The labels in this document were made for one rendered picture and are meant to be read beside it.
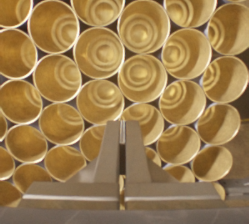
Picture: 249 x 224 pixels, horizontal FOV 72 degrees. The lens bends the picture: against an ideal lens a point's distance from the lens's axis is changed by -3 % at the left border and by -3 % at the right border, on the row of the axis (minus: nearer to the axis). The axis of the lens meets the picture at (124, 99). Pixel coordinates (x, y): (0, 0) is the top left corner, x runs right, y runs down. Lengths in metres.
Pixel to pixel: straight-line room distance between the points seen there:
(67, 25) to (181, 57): 0.21
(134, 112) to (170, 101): 0.07
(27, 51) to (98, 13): 0.14
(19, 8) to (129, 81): 0.23
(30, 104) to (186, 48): 0.30
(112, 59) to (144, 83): 0.07
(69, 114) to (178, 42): 0.24
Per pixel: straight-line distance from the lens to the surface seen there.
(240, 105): 1.38
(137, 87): 0.33
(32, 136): 0.39
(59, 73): 0.34
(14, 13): 0.37
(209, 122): 0.38
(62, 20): 0.34
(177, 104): 0.35
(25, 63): 0.37
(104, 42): 0.32
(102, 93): 0.33
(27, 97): 0.38
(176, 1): 0.34
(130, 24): 0.33
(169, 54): 0.33
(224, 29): 0.37
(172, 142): 0.37
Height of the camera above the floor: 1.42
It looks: 77 degrees down
